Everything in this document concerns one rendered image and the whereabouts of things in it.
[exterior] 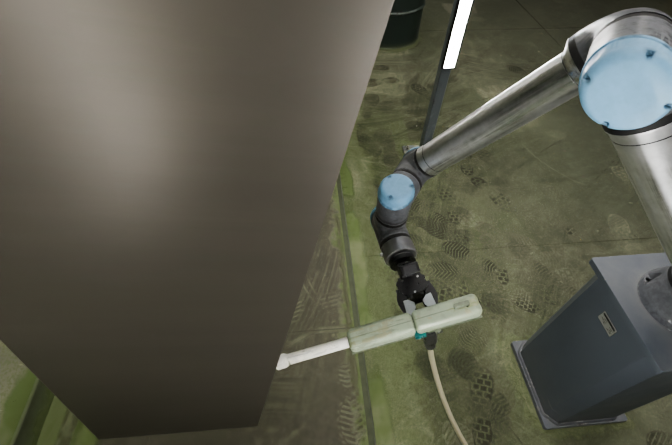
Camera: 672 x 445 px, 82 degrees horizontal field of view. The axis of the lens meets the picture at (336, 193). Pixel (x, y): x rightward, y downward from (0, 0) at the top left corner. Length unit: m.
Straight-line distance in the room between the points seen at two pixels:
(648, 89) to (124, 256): 0.67
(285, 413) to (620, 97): 1.33
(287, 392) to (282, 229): 1.22
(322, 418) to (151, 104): 1.36
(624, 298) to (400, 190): 0.65
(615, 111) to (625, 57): 0.08
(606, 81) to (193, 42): 0.56
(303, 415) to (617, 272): 1.08
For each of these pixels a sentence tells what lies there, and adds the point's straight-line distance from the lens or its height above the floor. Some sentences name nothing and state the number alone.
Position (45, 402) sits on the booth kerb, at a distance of 1.78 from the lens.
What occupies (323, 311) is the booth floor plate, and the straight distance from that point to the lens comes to 1.66.
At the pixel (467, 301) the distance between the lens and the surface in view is 0.93.
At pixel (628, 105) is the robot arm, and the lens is 0.69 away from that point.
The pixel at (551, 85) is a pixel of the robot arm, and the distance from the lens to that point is 0.86.
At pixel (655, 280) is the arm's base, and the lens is 1.29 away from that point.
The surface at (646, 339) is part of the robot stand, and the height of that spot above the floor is 0.64.
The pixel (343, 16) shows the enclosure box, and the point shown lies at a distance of 0.25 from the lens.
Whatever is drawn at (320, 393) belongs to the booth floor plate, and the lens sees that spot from 1.56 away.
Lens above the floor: 1.55
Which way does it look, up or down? 48 degrees down
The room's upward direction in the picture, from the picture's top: 2 degrees clockwise
